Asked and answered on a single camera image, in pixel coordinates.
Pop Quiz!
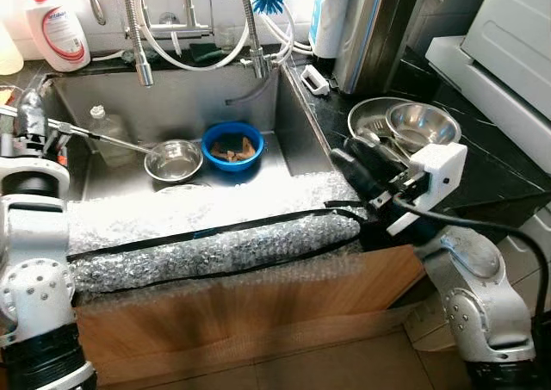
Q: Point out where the white soap dispenser red pump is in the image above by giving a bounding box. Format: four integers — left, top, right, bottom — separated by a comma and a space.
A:
24, 0, 92, 73

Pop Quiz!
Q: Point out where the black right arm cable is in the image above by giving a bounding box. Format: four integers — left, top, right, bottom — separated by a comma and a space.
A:
392, 196, 551, 326

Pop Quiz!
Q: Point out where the brown sponge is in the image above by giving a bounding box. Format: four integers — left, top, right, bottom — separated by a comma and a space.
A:
211, 135, 258, 162

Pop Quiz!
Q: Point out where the blue plastic bowl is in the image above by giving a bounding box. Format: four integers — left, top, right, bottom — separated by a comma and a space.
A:
201, 121, 266, 174

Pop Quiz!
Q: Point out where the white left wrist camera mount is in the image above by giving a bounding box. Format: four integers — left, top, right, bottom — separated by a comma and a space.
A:
0, 154, 72, 198

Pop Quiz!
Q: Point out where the steel faucet with braided hose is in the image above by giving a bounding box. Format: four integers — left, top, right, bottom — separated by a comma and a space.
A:
236, 0, 278, 81

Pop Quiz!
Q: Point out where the small stainless steel bowl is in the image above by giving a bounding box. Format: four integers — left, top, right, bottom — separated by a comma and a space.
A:
143, 139, 206, 183

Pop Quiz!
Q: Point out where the tall stainless steel appliance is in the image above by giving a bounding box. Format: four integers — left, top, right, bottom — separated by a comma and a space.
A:
334, 0, 424, 96

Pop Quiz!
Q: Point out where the medium stainless steel bowl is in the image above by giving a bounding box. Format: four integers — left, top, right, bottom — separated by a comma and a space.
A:
385, 102, 462, 148

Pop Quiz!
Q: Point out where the clear bubble wrap padding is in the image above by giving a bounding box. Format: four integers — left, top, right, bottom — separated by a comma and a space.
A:
67, 171, 368, 298

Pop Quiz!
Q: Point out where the dark green scouring pad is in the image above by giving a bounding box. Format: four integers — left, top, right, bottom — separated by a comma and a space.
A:
189, 40, 230, 65

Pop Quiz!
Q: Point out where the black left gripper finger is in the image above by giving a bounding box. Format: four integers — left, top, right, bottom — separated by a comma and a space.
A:
15, 89, 49, 146

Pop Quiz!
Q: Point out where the white washing machine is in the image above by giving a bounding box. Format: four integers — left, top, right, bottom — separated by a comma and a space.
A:
405, 0, 551, 352

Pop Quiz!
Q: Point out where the translucent bottle with white liquid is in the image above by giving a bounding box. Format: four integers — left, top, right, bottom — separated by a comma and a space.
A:
0, 20, 25, 76

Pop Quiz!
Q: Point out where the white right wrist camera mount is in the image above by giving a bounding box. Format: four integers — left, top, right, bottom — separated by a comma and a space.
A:
386, 142, 469, 237

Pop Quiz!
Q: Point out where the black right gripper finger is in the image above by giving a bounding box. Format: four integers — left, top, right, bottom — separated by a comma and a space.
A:
344, 134, 407, 177
331, 147, 387, 207

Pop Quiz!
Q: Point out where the clear plastic bottle white cap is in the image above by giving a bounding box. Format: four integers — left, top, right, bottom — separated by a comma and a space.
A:
86, 106, 135, 168

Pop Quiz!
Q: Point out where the black strap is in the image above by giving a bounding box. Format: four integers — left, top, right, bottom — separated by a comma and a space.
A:
67, 201, 368, 281

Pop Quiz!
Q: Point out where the small white plastic clip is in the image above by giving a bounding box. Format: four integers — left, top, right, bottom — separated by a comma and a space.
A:
301, 65, 331, 97

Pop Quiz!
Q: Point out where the long thin metal utensil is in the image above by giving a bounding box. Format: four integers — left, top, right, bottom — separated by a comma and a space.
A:
0, 104, 163, 156

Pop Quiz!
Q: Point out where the wooden cabinet front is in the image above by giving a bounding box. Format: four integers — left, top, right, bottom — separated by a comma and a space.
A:
73, 245, 428, 386

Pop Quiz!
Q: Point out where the stainless steel sink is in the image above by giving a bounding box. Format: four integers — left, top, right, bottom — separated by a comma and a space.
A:
34, 67, 338, 203

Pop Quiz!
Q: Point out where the white bottle with blue label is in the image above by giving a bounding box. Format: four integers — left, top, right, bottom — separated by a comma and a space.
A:
308, 0, 354, 60

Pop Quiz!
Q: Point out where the steel spring pull-down faucet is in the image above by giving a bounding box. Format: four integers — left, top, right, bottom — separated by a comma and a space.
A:
121, 0, 157, 88

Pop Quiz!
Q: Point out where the white looped water hose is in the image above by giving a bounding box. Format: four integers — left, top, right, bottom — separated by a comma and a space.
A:
133, 0, 299, 71

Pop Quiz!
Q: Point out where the large stainless steel bowl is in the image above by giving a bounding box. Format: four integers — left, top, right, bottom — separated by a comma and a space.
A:
348, 96, 462, 157

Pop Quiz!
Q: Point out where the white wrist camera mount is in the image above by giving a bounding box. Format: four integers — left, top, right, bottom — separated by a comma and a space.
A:
386, 142, 469, 237
0, 154, 72, 198

